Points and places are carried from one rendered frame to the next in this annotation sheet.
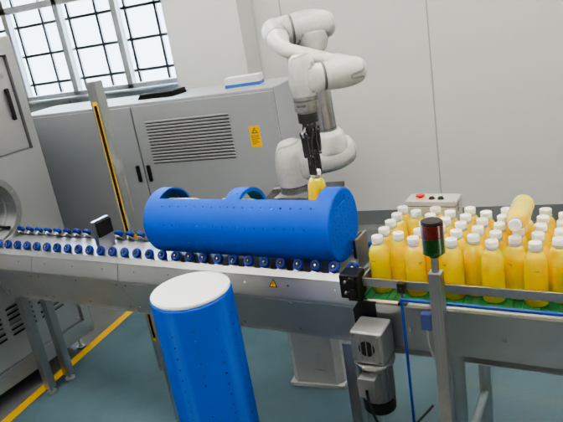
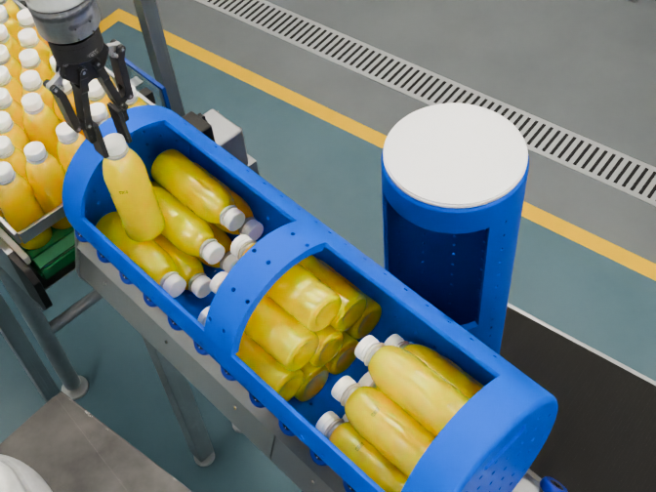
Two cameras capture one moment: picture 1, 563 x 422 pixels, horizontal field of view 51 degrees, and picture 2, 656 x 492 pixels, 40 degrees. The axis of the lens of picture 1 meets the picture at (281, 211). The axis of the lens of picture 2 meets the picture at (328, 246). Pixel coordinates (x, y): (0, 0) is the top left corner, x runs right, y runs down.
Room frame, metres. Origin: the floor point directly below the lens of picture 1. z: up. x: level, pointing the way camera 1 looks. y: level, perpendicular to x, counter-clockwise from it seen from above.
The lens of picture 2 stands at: (3.10, 0.50, 2.28)
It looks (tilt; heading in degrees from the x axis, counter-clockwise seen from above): 51 degrees down; 199
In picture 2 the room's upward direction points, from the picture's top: 6 degrees counter-clockwise
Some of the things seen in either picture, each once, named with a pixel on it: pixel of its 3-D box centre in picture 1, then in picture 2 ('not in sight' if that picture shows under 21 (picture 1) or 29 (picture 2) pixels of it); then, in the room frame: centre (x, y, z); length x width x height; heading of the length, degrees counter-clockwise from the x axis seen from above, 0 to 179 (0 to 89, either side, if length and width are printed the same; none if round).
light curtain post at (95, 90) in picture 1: (132, 235); not in sight; (3.13, 0.83, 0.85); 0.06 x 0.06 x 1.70; 59
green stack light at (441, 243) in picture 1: (433, 244); not in sight; (1.57, -0.41, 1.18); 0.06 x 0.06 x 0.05
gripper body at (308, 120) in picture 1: (308, 124); (80, 53); (2.21, -0.16, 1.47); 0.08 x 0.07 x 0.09; 149
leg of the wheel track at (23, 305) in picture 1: (37, 346); not in sight; (3.07, 1.50, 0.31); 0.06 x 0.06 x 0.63; 59
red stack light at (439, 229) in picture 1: (431, 229); not in sight; (1.57, -0.41, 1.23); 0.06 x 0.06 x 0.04
